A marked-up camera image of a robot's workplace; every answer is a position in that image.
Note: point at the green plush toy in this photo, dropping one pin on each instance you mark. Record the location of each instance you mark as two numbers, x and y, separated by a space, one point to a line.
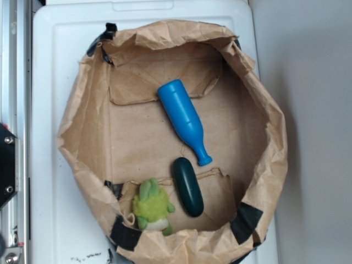
152 207

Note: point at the aluminium frame rail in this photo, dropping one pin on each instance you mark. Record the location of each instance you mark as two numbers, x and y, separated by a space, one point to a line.
16 19

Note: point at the black mounting plate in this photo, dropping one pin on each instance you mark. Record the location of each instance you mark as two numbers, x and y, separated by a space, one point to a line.
9 162

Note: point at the dark green oblong toy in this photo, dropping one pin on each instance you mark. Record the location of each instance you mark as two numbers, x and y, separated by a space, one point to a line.
187 186

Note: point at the brown paper bag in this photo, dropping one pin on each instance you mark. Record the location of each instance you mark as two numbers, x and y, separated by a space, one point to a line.
115 134

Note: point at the blue plastic bottle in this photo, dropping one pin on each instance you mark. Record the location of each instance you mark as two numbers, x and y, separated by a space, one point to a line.
184 118

